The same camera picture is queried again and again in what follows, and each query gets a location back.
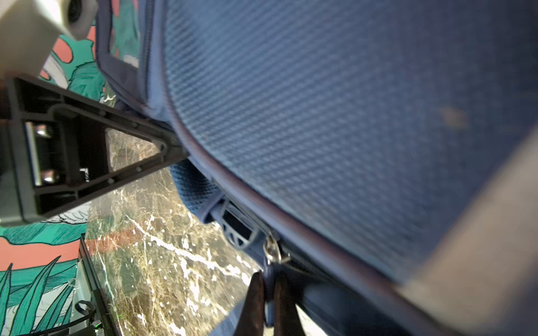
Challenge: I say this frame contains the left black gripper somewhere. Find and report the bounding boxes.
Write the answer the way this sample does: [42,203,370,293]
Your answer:
[1,74,188,227]

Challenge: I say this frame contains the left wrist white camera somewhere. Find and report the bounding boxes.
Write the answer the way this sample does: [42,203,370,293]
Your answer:
[1,0,98,78]

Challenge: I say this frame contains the navy blue student backpack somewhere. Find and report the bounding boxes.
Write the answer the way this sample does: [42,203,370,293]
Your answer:
[96,1,537,335]

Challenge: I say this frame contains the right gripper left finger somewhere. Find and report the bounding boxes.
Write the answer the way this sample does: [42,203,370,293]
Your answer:
[233,272,265,336]

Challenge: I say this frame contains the black front mounting rail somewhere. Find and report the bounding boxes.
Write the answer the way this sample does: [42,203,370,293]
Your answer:
[78,234,122,335]

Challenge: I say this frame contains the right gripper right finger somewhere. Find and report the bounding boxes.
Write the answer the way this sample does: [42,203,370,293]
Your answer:
[273,273,305,336]

